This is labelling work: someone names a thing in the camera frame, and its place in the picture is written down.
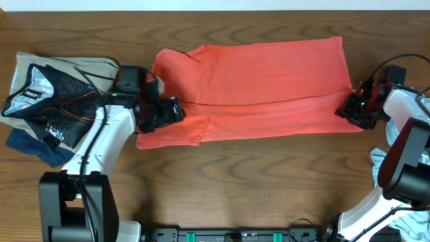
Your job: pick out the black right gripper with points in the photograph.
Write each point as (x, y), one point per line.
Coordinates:
(347, 111)

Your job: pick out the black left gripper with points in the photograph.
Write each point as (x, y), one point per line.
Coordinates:
(168, 117)

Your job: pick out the red t-shirt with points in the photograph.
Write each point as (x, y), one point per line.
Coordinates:
(253, 91)

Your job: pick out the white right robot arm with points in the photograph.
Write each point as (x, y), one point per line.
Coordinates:
(403, 180)

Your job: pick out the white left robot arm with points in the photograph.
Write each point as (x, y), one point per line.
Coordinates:
(77, 202)

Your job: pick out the folded beige shirt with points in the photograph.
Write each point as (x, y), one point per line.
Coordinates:
(100, 66)

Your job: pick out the folded black patterned shirt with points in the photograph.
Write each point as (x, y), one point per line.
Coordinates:
(58, 107)

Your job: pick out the folded navy blue shirt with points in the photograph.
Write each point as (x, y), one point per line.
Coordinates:
(21, 141)

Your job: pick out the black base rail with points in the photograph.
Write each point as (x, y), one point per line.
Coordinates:
(305, 233)

